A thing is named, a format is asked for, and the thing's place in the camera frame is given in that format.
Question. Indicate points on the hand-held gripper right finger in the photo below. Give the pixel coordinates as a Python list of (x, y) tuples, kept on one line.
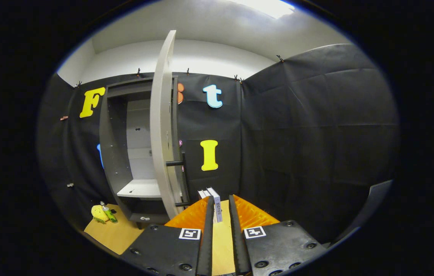
[(240, 249)]

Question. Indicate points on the beige shoe cabinet door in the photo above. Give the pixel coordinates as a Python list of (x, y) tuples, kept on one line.
[(159, 134)]

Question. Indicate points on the dark grey shoe cabinet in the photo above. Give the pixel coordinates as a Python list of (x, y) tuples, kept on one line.
[(115, 153)]

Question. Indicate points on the white book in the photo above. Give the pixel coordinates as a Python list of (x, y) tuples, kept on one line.
[(203, 193)]

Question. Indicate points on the black backdrop cloth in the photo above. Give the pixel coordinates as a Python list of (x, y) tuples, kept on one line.
[(297, 134)]

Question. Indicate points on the ceiling light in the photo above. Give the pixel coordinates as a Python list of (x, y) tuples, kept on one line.
[(270, 7)]

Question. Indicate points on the yellow plush toy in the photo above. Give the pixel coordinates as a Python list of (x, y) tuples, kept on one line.
[(98, 212)]

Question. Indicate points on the green bottle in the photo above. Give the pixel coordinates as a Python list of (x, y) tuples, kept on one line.
[(110, 216)]

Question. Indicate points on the grey spine book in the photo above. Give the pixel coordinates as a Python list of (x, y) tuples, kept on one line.
[(217, 207)]

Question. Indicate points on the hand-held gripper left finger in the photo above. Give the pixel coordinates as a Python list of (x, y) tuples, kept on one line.
[(205, 249)]

